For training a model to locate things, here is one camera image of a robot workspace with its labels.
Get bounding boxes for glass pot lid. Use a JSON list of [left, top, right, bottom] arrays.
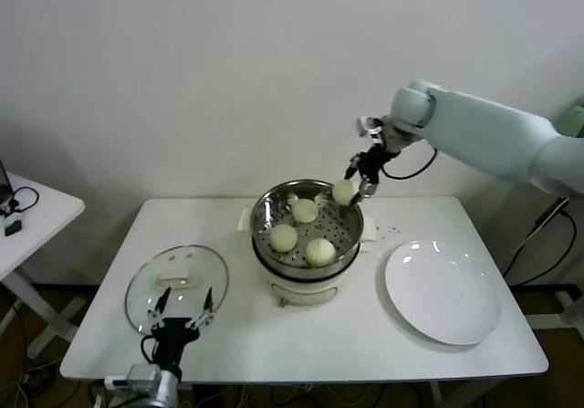
[[123, 244, 229, 340]]

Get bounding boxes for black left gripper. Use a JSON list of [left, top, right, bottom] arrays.
[[146, 288, 215, 371]]

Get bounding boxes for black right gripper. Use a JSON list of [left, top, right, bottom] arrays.
[[345, 141, 397, 204]]

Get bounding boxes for white round plate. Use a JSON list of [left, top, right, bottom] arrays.
[[383, 240, 503, 346]]

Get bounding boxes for black cable on side table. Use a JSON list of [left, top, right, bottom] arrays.
[[7, 186, 40, 214]]

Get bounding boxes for pale floor cables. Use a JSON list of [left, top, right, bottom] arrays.
[[0, 366, 65, 408]]

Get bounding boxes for steel steamer basket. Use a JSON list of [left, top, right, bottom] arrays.
[[238, 178, 378, 279]]

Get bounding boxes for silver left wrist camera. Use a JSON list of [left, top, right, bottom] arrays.
[[103, 364, 162, 391]]

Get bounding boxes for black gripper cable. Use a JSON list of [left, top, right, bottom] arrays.
[[140, 334, 159, 364], [381, 146, 439, 181]]

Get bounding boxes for small white black adapter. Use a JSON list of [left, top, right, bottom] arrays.
[[3, 211, 24, 238]]

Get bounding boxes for dark flat device edge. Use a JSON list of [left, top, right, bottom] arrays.
[[0, 160, 11, 204]]

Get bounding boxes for white steamed baozi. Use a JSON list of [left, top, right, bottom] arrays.
[[304, 237, 337, 267], [331, 180, 360, 206], [268, 224, 299, 253], [291, 199, 319, 224]]

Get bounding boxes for white side table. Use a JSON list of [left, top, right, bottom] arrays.
[[0, 170, 87, 359]]

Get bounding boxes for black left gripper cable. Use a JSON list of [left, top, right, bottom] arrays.
[[140, 334, 159, 364]]

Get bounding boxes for cream electric cooker base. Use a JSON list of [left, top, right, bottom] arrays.
[[250, 236, 378, 309]]

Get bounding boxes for pale green appliance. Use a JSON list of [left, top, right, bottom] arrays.
[[557, 99, 584, 139]]

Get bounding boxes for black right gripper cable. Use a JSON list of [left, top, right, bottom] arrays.
[[381, 146, 439, 181]]

